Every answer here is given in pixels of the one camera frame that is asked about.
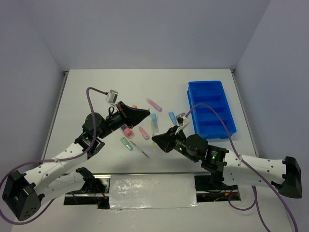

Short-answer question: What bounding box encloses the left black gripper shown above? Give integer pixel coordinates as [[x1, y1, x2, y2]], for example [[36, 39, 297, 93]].
[[98, 101, 150, 139]]

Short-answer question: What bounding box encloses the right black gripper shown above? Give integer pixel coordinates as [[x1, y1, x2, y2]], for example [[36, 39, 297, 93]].
[[152, 125, 198, 162]]

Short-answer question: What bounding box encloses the pink correction tape highlighter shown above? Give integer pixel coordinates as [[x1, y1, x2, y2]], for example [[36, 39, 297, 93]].
[[139, 127, 150, 140]]

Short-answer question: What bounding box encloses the yellow thin pen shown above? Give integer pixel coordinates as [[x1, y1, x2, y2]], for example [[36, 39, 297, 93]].
[[151, 120, 156, 153]]

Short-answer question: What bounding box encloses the light blue clear marker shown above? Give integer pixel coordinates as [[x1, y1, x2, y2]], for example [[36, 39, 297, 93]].
[[151, 113, 159, 133]]

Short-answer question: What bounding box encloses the grey thin pen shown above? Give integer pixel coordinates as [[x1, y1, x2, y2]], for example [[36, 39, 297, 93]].
[[130, 140, 150, 159]]

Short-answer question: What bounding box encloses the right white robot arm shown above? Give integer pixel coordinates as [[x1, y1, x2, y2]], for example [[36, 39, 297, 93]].
[[152, 126, 302, 199]]

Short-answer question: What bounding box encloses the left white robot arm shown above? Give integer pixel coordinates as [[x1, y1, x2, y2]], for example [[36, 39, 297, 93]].
[[2, 101, 150, 223]]

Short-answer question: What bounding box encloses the pink capped crayon tube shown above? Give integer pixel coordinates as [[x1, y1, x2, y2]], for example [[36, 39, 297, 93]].
[[121, 124, 134, 138]]

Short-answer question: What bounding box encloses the green clear highlighter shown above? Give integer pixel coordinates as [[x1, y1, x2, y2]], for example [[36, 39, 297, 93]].
[[120, 137, 133, 151]]

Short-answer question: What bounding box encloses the purple pink highlighter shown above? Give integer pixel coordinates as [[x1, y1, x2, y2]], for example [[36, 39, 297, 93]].
[[146, 98, 162, 112]]

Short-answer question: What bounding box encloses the small blue highlighter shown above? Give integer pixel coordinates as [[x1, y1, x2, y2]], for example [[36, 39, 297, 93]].
[[169, 112, 178, 125]]

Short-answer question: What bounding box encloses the blue plastic divided bin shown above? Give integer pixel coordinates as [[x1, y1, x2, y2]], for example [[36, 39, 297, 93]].
[[187, 81, 237, 140]]

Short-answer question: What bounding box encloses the silver tape sheet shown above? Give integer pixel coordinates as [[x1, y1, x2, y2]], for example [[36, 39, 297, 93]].
[[109, 174, 198, 209]]

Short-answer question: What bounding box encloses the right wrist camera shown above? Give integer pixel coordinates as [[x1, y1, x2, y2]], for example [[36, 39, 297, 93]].
[[175, 113, 190, 134]]

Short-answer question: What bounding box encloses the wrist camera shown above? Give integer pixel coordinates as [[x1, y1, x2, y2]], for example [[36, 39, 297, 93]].
[[175, 113, 190, 134], [106, 89, 119, 104]]

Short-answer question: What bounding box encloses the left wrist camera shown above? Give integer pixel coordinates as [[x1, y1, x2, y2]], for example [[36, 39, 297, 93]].
[[106, 89, 119, 104]]

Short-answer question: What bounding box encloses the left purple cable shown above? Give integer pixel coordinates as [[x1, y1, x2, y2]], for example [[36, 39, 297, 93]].
[[0, 87, 109, 225]]

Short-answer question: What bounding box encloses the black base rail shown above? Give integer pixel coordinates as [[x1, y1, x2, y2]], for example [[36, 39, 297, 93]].
[[64, 173, 240, 210]]

